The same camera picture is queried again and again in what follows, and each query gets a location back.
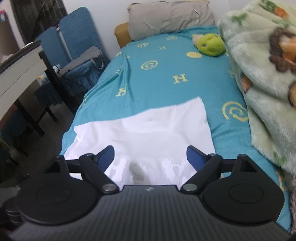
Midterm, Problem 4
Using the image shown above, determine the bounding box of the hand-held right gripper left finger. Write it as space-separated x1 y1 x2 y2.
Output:
45 146 120 194

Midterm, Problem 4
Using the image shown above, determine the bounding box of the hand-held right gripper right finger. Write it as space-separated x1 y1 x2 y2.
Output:
180 146 258 193

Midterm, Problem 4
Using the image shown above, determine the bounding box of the white printed t-shirt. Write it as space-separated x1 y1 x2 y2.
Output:
63 96 217 186

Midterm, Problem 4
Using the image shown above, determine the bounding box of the bed with teal patterned sheet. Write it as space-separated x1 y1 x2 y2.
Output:
60 25 293 235

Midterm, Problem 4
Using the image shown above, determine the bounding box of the grey cloth on chair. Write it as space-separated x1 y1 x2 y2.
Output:
57 45 104 77

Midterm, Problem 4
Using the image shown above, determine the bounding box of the green lion print fleece blanket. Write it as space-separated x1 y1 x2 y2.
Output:
218 0 296 172

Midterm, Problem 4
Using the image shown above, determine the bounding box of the small white and blue toy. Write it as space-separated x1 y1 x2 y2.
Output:
38 65 61 82

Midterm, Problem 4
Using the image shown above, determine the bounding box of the green plush toy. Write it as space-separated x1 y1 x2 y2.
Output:
192 33 227 57

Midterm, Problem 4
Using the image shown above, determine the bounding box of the white table with black top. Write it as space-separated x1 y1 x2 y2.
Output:
0 40 77 137

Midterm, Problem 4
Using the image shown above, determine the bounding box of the yellow bed headboard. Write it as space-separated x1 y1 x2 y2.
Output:
115 22 133 48

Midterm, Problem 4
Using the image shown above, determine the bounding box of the blue covered chair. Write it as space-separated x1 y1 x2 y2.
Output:
58 6 111 93
33 27 71 123

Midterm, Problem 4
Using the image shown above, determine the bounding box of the grey pillow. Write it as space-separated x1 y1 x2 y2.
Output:
127 1 216 41

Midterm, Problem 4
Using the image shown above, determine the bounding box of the dark barred window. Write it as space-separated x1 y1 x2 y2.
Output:
10 0 68 45

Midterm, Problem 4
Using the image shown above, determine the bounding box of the brown refrigerator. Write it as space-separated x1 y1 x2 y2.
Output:
0 9 21 57

